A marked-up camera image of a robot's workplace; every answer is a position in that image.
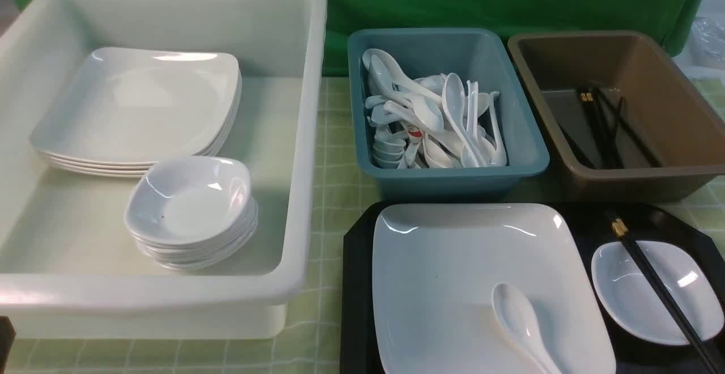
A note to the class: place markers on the green checkered tablecloth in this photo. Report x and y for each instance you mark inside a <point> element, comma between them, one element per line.
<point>310,341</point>

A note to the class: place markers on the small white bowl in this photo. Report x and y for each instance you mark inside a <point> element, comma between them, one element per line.
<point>632,303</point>

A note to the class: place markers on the pile of white spoons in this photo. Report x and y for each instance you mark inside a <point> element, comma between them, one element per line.
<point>438,121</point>

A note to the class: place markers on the brown plastic bin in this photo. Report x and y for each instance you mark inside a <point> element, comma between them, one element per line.
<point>662,106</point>

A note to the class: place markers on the large white square plate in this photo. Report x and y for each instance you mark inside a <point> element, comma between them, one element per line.
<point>434,267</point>

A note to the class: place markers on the stack of small white bowls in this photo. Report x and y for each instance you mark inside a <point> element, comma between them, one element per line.
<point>193,212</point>

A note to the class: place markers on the large white plastic tub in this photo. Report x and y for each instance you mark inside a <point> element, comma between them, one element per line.
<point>70,267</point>

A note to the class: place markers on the black chopstick gold band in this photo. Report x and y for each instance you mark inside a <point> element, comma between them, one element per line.
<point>640,259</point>

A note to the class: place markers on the stack of white square plates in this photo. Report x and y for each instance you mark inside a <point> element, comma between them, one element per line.
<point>126,109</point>

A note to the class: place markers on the white spoon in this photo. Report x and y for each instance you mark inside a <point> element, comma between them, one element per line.
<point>519,324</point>

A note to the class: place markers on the teal plastic bin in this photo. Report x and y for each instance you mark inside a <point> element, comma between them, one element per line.
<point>474,54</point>

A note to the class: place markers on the black chopsticks in bin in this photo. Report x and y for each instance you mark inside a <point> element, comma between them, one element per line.
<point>604,120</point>

